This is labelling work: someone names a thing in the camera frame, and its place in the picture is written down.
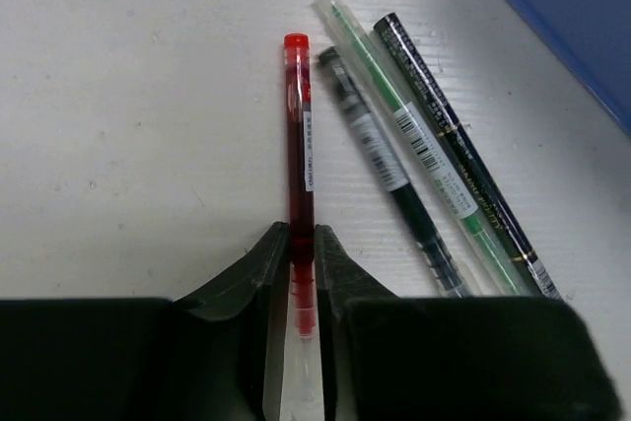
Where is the black gold pen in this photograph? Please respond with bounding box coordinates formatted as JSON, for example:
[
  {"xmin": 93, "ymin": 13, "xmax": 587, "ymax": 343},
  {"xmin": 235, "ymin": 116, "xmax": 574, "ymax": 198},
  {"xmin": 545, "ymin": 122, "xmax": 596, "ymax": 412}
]
[{"xmin": 374, "ymin": 13, "xmax": 562, "ymax": 300}]

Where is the black gel pen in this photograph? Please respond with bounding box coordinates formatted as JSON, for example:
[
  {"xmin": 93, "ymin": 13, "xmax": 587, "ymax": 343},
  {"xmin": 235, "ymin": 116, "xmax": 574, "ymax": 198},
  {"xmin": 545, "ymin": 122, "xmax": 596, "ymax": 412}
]
[{"xmin": 316, "ymin": 46, "xmax": 477, "ymax": 298}]

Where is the green gel pen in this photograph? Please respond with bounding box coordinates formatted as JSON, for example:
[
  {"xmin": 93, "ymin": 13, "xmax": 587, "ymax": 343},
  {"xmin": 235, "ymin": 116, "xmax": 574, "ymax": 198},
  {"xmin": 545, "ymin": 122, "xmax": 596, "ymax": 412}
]
[{"xmin": 314, "ymin": 0, "xmax": 539, "ymax": 297}]

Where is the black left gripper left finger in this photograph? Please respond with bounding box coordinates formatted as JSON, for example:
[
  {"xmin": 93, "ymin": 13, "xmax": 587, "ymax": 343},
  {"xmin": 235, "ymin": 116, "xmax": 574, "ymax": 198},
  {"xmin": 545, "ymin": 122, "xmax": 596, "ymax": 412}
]
[{"xmin": 1, "ymin": 222, "xmax": 290, "ymax": 420}]

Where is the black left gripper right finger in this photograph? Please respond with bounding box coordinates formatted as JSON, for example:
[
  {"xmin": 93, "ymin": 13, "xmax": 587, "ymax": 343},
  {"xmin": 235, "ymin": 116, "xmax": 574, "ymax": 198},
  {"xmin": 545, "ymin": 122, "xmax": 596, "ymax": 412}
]
[{"xmin": 315, "ymin": 225, "xmax": 621, "ymax": 420}]

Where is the red gel pen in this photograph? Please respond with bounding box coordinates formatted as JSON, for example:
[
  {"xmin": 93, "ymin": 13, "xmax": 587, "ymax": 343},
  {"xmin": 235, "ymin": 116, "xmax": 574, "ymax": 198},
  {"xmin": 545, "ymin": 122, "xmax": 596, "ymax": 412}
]
[{"xmin": 283, "ymin": 33, "xmax": 316, "ymax": 420}]

